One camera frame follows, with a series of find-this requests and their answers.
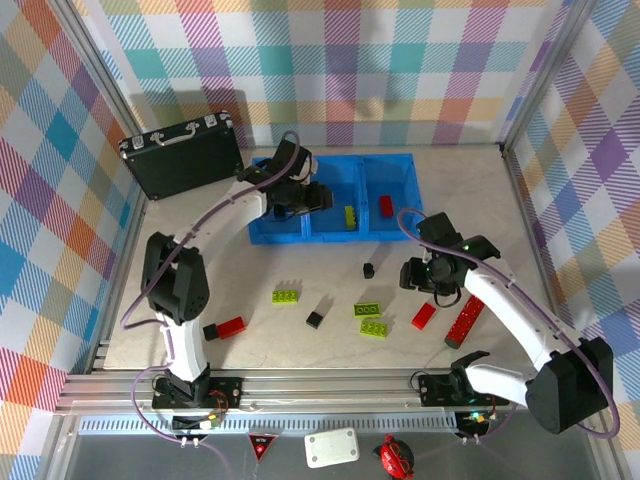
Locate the red lego brick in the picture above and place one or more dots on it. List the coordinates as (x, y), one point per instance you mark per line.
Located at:
(423, 316)
(386, 206)
(231, 327)

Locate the green lego brick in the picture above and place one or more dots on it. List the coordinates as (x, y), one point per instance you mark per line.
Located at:
(286, 297)
(351, 218)
(367, 310)
(374, 329)

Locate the black lego brick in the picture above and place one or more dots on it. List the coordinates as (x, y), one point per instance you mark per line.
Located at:
(368, 270)
(314, 319)
(211, 332)

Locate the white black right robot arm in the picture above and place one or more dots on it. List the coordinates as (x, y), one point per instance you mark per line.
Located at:
(505, 310)

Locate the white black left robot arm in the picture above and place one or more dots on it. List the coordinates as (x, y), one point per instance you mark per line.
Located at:
(182, 345)

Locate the blue plastic bin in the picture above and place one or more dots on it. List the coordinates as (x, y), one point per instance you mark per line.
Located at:
(405, 200)
(280, 236)
(330, 200)

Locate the long red brick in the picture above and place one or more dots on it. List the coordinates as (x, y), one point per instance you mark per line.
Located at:
(462, 325)

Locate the black briefcase with metal corners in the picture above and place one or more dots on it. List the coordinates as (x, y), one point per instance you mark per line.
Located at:
(175, 165)

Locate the red black round object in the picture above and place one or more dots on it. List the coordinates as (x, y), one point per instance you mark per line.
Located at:
(396, 457)

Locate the white rectangular box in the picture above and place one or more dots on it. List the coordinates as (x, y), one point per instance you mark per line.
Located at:
(332, 447)

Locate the red triangular button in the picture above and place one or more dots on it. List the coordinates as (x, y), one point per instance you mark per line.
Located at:
(261, 445)

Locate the grey metal shelf plate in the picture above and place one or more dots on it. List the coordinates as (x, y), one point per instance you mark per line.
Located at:
(125, 460)

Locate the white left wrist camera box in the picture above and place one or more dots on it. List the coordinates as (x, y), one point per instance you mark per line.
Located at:
(305, 170)

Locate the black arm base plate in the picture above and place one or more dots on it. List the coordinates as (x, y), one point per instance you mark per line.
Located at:
(432, 390)
(230, 390)

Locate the aluminium frame post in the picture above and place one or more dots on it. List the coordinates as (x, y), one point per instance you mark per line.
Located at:
(545, 75)
(106, 75)

